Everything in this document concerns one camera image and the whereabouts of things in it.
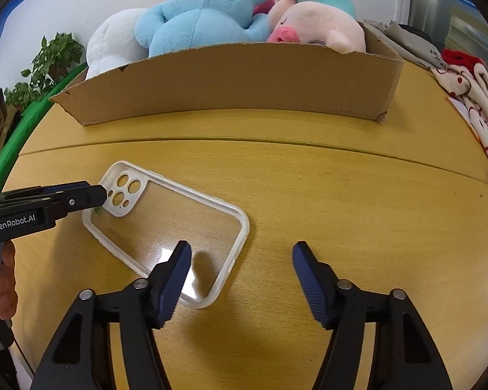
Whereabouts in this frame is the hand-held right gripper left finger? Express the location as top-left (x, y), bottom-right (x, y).
top-left (28, 240), bottom-right (193, 390)

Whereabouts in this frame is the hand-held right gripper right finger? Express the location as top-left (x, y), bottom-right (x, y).
top-left (292, 241), bottom-right (454, 390)

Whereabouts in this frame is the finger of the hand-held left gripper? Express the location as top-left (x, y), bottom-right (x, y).
top-left (0, 181), bottom-right (91, 204)
top-left (53, 185), bottom-right (107, 223)

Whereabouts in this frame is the clear white-rimmed phone case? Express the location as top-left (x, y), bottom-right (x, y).
top-left (82, 160), bottom-right (250, 308)

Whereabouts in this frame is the cardboard box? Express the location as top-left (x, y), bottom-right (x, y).
top-left (49, 20), bottom-right (404, 126)

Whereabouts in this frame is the person's left hand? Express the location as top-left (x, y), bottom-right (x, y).
top-left (0, 240), bottom-right (19, 321)

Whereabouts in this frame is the green hoop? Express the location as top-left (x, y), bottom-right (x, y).
top-left (0, 63), bottom-right (88, 193)

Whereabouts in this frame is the green potted plant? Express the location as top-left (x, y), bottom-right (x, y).
top-left (4, 32), bottom-right (85, 110)

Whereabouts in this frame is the light blue plush toy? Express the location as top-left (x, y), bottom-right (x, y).
top-left (134, 0), bottom-right (277, 59)

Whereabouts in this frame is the red and white knitted cloth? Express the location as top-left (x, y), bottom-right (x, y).
top-left (431, 49), bottom-right (488, 191)

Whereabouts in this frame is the pink pig plush teal body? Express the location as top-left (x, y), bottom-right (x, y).
top-left (264, 0), bottom-right (367, 54)

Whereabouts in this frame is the grey cloth bag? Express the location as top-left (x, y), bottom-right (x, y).
top-left (364, 19), bottom-right (446, 70)

